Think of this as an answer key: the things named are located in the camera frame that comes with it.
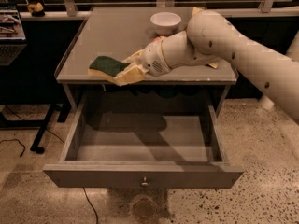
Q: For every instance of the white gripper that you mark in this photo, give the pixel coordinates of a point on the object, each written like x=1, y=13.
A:
x=152, y=60

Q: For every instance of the green and yellow sponge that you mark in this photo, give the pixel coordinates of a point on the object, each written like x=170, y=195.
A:
x=106, y=67

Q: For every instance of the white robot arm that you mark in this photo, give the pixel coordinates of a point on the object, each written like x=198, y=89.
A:
x=208, y=38

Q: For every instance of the open grey top drawer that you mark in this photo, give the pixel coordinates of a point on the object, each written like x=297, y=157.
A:
x=117, y=138

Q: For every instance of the metal drawer knob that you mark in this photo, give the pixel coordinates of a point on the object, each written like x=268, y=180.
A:
x=144, y=183

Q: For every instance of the red apple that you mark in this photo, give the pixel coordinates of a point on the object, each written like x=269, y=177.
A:
x=159, y=38

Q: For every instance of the grey cabinet table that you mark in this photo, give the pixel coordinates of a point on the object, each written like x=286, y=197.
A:
x=118, y=32

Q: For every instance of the white bowl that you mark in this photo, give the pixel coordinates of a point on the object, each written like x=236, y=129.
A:
x=165, y=23

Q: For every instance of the sea salt chips bag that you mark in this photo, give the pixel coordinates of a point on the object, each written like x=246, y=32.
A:
x=196, y=10

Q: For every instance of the white ledge railing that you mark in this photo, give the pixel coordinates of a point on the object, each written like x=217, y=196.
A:
x=62, y=13

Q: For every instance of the black desk with clutter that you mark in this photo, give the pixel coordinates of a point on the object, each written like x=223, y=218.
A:
x=30, y=53

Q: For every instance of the yellow black object on ledge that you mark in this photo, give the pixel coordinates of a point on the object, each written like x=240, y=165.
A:
x=36, y=9

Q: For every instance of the round floor drain cover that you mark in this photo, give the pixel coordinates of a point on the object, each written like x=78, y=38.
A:
x=143, y=208

